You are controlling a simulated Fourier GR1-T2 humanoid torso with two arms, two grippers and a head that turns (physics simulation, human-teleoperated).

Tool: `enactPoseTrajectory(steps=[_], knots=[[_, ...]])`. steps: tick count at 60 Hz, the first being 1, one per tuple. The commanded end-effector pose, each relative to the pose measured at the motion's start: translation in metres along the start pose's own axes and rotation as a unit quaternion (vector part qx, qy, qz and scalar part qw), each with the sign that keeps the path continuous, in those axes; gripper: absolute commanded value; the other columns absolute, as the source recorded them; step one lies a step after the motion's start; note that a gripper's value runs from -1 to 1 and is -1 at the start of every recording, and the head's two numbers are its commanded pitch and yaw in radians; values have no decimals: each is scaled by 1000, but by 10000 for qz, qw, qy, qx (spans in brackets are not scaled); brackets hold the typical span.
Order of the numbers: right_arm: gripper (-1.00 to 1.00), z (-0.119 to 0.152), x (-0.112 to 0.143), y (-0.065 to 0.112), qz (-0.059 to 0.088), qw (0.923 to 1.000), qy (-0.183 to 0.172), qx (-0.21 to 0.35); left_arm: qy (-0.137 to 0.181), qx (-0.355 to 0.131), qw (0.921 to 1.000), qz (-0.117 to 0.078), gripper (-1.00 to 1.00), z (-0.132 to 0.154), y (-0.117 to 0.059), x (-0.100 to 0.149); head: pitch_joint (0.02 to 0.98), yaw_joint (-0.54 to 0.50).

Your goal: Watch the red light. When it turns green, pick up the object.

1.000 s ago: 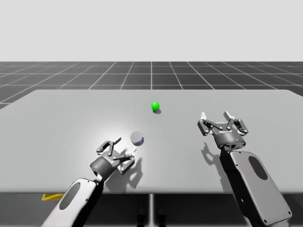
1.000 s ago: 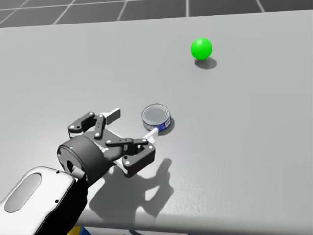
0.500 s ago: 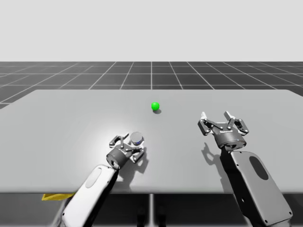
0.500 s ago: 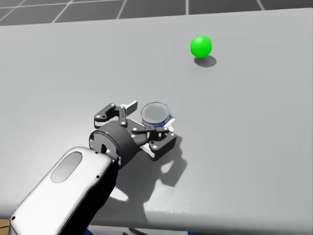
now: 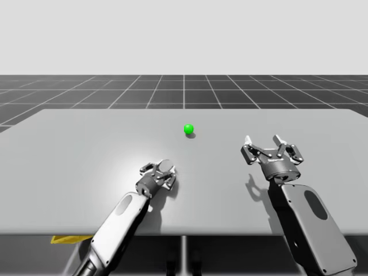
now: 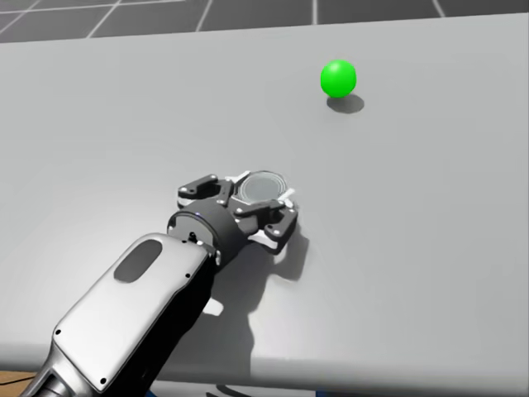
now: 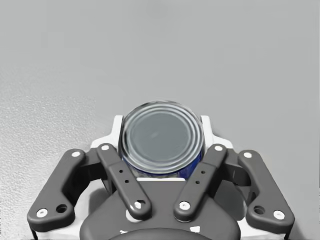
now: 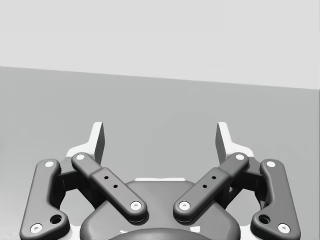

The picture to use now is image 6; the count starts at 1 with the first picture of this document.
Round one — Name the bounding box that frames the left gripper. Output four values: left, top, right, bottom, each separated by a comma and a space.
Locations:
167, 170, 301, 266

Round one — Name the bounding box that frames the blue can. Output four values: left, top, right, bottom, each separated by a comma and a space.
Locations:
232, 169, 291, 207

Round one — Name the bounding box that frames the small round ball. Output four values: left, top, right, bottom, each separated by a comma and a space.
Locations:
320, 59, 358, 99

